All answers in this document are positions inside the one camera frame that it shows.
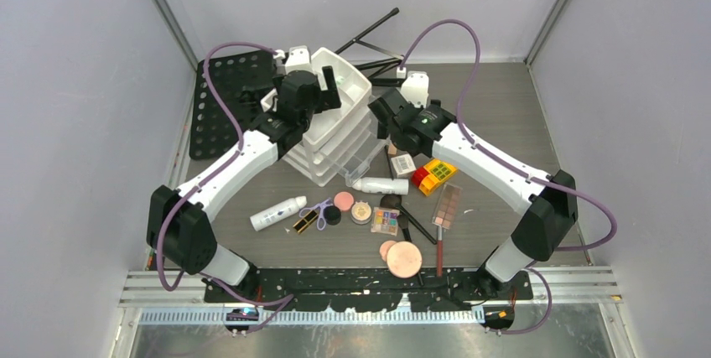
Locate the purple cable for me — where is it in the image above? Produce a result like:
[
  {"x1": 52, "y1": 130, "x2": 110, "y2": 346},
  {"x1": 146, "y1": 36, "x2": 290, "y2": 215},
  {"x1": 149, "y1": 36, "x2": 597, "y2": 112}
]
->
[
  {"x1": 155, "y1": 41, "x2": 295, "y2": 336},
  {"x1": 398, "y1": 18, "x2": 620, "y2": 336}
]

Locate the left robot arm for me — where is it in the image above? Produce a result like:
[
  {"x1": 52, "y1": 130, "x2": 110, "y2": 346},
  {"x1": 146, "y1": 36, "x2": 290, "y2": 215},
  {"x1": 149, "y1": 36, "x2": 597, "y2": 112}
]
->
[{"x1": 147, "y1": 65, "x2": 340, "y2": 303}]

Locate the large white spray bottle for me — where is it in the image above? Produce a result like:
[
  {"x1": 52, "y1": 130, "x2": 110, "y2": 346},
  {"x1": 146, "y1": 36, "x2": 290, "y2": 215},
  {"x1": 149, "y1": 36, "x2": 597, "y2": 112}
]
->
[{"x1": 250, "y1": 196, "x2": 307, "y2": 231}]

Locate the purple eyelash curler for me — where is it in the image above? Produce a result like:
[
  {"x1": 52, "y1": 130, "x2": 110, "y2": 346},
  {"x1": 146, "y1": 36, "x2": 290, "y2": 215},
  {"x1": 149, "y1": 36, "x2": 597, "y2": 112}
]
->
[{"x1": 298, "y1": 198, "x2": 333, "y2": 231}]

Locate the white plastic drawer organizer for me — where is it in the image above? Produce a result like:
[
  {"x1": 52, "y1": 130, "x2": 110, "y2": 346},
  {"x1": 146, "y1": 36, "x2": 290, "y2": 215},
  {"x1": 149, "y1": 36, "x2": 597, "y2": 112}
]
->
[{"x1": 283, "y1": 47, "x2": 381, "y2": 187}]

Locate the nude eyeshadow palette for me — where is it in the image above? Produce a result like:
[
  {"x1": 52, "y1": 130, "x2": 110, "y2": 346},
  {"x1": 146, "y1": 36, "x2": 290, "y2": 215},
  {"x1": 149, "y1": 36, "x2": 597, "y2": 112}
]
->
[{"x1": 432, "y1": 184, "x2": 462, "y2": 230}]

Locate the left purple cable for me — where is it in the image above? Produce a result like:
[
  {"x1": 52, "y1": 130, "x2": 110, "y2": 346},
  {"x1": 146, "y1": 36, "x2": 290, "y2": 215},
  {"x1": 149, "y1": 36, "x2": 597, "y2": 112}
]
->
[{"x1": 155, "y1": 41, "x2": 295, "y2": 336}]

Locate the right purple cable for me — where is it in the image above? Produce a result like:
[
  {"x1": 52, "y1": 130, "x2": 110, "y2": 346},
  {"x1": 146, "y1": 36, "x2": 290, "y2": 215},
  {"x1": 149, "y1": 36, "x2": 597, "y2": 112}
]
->
[{"x1": 398, "y1": 18, "x2": 620, "y2": 336}]

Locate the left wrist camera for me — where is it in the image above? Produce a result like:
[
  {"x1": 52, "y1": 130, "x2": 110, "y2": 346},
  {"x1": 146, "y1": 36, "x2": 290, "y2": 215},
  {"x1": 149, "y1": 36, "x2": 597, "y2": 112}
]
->
[{"x1": 273, "y1": 45, "x2": 313, "y2": 75}]

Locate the black round jar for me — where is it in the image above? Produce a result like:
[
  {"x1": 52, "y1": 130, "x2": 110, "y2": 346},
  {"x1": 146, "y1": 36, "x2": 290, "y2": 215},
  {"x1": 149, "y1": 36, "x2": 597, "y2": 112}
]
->
[{"x1": 323, "y1": 205, "x2": 342, "y2": 226}]

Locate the pink round compact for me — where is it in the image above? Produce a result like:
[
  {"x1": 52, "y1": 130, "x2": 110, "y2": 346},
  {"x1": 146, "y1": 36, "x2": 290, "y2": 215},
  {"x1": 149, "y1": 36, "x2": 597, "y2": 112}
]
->
[{"x1": 333, "y1": 191, "x2": 355, "y2": 212}]

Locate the yellow red toy block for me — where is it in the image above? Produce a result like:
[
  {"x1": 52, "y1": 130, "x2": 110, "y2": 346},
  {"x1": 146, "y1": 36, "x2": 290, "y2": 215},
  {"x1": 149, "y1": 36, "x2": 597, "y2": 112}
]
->
[{"x1": 410, "y1": 158, "x2": 458, "y2": 196}]

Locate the small pink powder puff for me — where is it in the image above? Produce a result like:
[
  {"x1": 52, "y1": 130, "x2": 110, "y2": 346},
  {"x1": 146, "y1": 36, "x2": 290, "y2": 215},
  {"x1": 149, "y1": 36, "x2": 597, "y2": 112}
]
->
[{"x1": 379, "y1": 240, "x2": 397, "y2": 262}]

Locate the colorful eyeshadow palette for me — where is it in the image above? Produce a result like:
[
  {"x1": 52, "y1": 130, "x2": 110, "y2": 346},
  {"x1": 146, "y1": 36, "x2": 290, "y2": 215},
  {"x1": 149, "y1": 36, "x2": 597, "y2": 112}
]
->
[{"x1": 371, "y1": 207, "x2": 400, "y2": 236}]

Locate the black music stand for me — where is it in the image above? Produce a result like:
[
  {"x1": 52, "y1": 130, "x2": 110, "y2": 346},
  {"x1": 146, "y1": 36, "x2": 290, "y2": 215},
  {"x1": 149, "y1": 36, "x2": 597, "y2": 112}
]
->
[{"x1": 189, "y1": 8, "x2": 403, "y2": 160}]

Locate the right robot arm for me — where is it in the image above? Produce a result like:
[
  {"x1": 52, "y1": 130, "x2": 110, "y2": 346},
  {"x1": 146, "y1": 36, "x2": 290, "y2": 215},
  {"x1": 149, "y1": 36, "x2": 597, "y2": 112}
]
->
[{"x1": 368, "y1": 89, "x2": 578, "y2": 300}]

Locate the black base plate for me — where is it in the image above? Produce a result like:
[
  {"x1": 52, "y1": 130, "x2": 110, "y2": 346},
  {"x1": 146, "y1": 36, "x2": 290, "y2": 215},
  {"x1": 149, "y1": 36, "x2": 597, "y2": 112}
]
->
[{"x1": 205, "y1": 267, "x2": 533, "y2": 313}]

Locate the beige powder jar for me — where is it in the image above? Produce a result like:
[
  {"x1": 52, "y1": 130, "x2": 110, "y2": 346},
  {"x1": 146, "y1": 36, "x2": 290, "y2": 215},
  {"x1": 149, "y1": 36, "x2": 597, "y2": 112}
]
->
[{"x1": 350, "y1": 201, "x2": 373, "y2": 226}]

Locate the black makeup brush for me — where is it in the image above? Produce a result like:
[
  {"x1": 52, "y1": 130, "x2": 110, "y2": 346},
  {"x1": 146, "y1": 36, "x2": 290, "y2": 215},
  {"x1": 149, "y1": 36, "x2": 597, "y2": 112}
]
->
[{"x1": 380, "y1": 195, "x2": 437, "y2": 245}]

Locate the large round powder compact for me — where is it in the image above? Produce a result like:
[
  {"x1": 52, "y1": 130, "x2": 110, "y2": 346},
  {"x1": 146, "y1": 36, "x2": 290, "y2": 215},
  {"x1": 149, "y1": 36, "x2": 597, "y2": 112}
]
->
[{"x1": 385, "y1": 241, "x2": 423, "y2": 278}]

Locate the black gold lipstick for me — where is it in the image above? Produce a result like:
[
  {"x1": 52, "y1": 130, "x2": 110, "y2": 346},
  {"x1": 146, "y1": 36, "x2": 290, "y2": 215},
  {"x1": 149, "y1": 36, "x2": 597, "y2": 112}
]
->
[{"x1": 293, "y1": 215, "x2": 317, "y2": 234}]

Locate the red handled makeup brush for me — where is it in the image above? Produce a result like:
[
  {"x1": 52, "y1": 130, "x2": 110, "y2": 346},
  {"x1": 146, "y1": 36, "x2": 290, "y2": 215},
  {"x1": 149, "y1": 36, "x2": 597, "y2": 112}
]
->
[{"x1": 436, "y1": 226, "x2": 444, "y2": 278}]

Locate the white barcode packet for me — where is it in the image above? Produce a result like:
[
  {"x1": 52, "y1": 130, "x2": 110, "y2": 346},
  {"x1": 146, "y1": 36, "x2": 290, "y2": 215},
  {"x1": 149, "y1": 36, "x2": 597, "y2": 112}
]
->
[{"x1": 390, "y1": 153, "x2": 417, "y2": 179}]

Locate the small white bottle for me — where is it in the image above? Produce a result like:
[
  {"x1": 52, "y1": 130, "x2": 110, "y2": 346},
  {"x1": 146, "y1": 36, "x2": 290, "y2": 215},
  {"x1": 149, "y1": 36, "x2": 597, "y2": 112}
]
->
[{"x1": 351, "y1": 177, "x2": 409, "y2": 195}]

